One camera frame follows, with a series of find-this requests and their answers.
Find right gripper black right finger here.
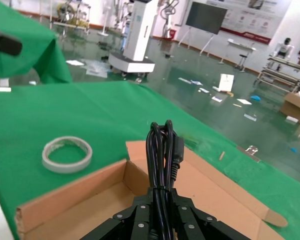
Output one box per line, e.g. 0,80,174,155
170,188,251,240

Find white mobile machine tower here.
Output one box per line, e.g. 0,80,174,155
107,0,156,76

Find white upright carton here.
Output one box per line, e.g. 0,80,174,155
212,73,235,93

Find white humanoid robot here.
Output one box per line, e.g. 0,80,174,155
274,37,295,60

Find brown cardboard shipping box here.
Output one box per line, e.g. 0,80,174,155
279,91,300,126

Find black power cord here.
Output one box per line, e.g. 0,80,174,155
146,119,185,240

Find metal roller rack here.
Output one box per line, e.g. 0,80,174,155
256,56,300,94

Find black display screen on stand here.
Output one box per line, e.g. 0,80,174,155
177,1,228,63

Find empty open cardboard box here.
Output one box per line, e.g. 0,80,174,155
14,140,289,240

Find clear plastic sheets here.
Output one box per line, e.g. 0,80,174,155
85,60,111,78

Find white red wall banner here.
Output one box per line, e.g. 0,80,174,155
221,0,292,45

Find white paper sheet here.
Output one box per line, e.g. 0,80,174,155
66,59,85,67

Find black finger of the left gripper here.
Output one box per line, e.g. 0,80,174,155
0,27,24,57

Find green hanging cloth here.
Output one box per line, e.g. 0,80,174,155
0,0,73,85

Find white narrow table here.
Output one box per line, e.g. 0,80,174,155
226,38,257,65

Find cart with yellow hose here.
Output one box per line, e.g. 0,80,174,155
52,0,92,35

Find green table cloth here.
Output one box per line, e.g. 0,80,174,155
0,80,300,240

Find white pedestal stand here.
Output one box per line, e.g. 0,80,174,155
97,0,111,37

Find black stool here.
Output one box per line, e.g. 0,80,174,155
236,53,249,73

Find white adhesive tape roll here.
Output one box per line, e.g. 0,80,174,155
41,136,93,175

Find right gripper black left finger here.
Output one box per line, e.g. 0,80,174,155
79,188,156,240

